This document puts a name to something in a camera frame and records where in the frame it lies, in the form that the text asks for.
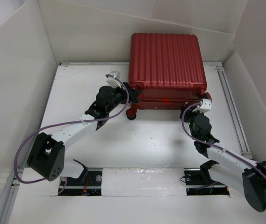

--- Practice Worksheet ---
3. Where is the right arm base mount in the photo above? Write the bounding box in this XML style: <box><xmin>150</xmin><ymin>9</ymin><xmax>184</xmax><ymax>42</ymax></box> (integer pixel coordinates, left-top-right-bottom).
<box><xmin>180</xmin><ymin>168</ymin><xmax>230</xmax><ymax>196</ymax></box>

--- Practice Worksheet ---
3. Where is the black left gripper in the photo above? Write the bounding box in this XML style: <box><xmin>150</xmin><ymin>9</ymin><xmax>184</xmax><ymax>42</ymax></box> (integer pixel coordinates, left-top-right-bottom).
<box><xmin>107</xmin><ymin>83</ymin><xmax>139</xmax><ymax>114</ymax></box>

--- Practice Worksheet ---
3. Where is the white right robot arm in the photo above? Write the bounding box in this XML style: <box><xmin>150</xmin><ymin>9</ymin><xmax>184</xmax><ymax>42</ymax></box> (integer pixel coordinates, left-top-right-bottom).
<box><xmin>180</xmin><ymin>109</ymin><xmax>266</xmax><ymax>212</ymax></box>

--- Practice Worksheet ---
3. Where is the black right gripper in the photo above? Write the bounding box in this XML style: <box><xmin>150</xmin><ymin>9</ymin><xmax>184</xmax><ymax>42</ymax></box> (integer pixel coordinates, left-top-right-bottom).
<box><xmin>179</xmin><ymin>105</ymin><xmax>204</xmax><ymax>140</ymax></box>

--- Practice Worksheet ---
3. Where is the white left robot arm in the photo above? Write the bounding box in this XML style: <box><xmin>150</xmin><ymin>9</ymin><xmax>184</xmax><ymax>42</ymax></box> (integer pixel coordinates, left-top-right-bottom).
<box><xmin>27</xmin><ymin>82</ymin><xmax>141</xmax><ymax>185</ymax></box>

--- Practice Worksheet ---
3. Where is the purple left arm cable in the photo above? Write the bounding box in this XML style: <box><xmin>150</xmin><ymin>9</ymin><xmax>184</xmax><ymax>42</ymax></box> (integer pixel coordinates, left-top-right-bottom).
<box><xmin>13</xmin><ymin>73</ymin><xmax>132</xmax><ymax>194</ymax></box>

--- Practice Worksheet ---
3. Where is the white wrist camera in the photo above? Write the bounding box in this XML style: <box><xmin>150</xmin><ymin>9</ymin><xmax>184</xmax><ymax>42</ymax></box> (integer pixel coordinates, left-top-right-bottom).
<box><xmin>106</xmin><ymin>70</ymin><xmax>122</xmax><ymax>88</ymax></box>
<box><xmin>193</xmin><ymin>98</ymin><xmax>212</xmax><ymax>113</ymax></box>

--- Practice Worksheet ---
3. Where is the red hard-shell suitcase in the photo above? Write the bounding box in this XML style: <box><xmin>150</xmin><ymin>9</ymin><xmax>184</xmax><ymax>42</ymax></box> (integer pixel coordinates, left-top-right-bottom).
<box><xmin>126</xmin><ymin>33</ymin><xmax>211</xmax><ymax>120</ymax></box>

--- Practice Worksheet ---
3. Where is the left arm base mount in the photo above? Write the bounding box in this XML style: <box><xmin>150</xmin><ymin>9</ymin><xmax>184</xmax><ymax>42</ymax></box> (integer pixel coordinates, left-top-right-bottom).
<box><xmin>58</xmin><ymin>169</ymin><xmax>102</xmax><ymax>196</ymax></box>

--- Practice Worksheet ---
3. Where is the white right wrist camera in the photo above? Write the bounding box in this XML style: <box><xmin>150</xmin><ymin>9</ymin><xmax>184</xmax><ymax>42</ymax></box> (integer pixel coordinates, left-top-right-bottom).
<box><xmin>193</xmin><ymin>98</ymin><xmax>212</xmax><ymax>113</ymax></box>

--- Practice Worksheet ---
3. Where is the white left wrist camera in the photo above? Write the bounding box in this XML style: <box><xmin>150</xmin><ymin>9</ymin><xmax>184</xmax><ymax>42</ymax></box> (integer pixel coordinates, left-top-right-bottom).
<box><xmin>106</xmin><ymin>70</ymin><xmax>122</xmax><ymax>88</ymax></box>

